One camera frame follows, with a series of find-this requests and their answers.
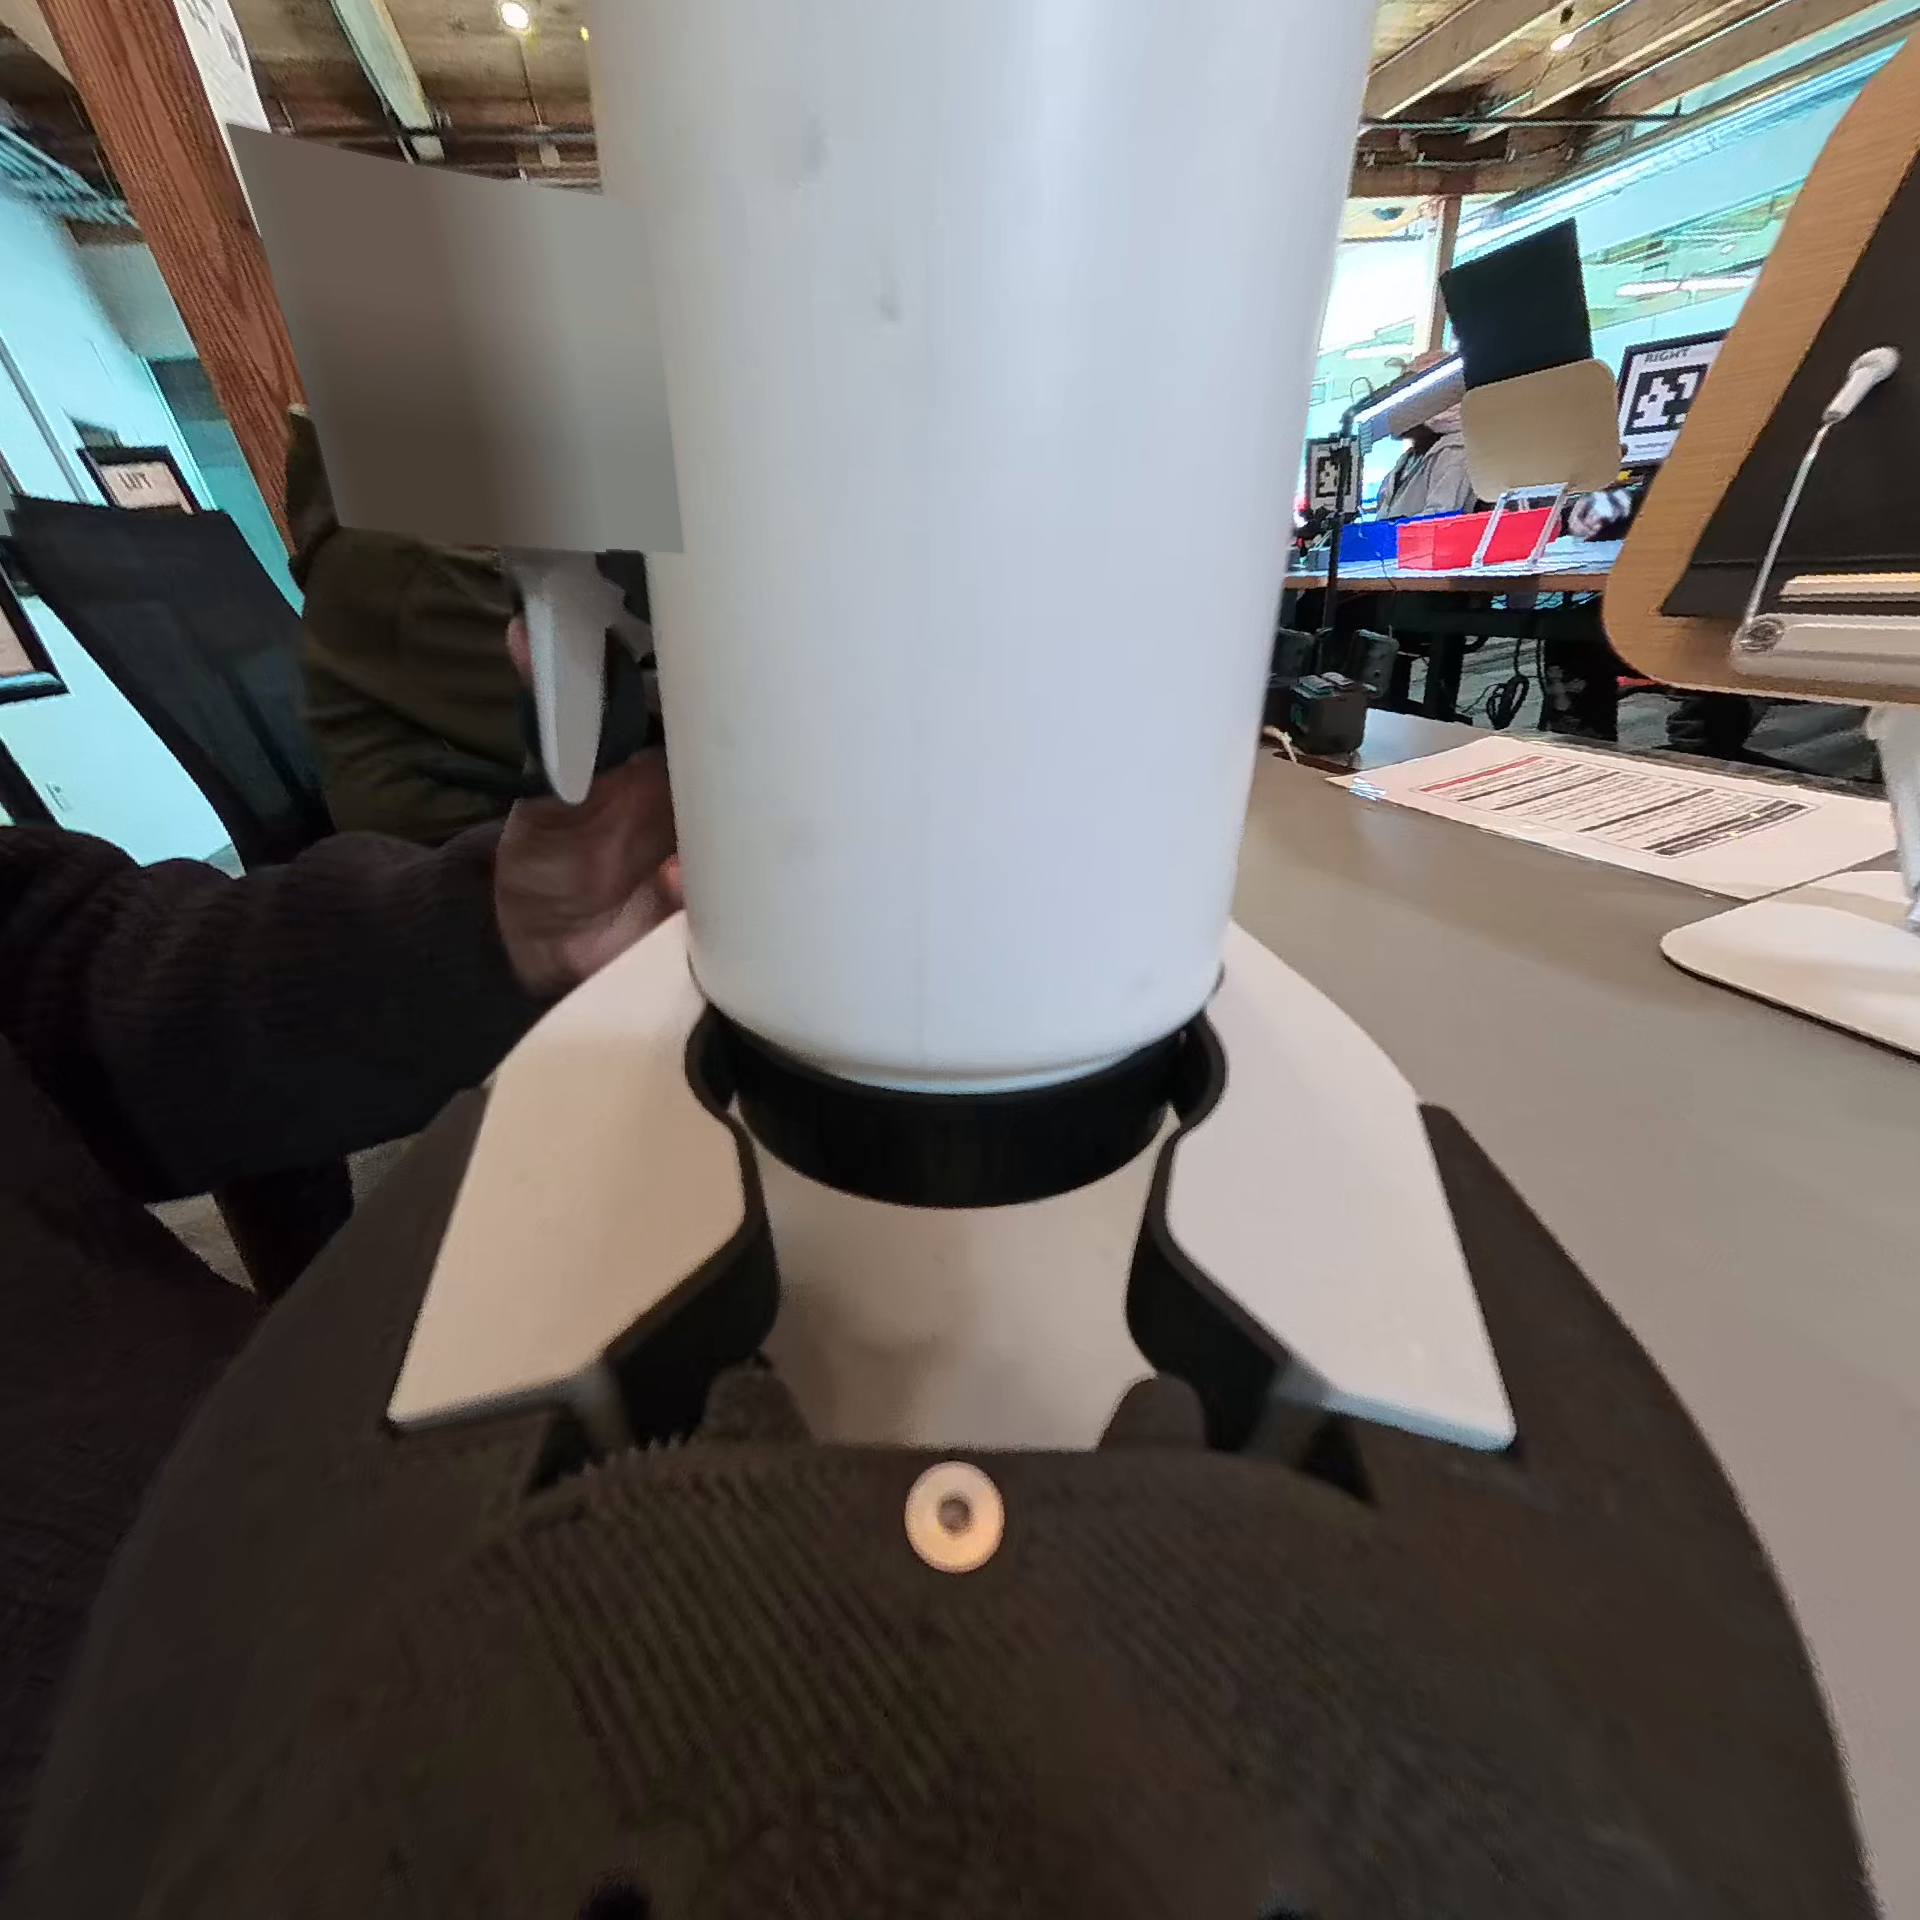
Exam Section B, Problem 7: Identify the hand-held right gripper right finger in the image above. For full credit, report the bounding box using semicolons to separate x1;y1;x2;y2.
1127;920;1519;1465

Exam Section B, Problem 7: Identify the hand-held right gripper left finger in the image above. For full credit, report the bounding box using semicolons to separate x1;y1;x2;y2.
383;915;782;1455

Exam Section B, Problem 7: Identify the white bottle black cap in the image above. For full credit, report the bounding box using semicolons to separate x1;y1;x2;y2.
583;0;1383;1211

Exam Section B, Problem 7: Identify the person's left forearm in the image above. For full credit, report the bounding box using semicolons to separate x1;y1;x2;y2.
0;816;544;1204

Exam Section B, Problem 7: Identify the person's left hand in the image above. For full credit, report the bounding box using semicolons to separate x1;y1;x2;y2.
492;613;687;1002

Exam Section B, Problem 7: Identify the dark cloth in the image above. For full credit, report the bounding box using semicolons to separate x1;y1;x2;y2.
0;496;343;875

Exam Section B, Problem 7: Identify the small framed sign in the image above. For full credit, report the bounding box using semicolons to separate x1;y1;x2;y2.
76;443;208;521

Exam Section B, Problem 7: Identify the printed paper sheet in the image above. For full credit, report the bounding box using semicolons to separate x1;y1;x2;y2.
1325;731;1902;905

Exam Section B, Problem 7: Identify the framed marker sign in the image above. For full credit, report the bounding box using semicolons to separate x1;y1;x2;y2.
0;567;72;712

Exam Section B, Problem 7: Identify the red plastic bin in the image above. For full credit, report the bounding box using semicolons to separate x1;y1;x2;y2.
1391;505;1566;576

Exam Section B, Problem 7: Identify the wooden display board black panel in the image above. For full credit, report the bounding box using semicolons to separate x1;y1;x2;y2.
1599;31;1920;712

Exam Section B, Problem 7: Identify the background display board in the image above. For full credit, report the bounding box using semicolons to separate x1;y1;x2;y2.
1435;215;1628;507

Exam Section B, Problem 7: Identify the wooden post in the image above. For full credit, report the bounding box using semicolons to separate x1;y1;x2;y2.
37;0;313;530

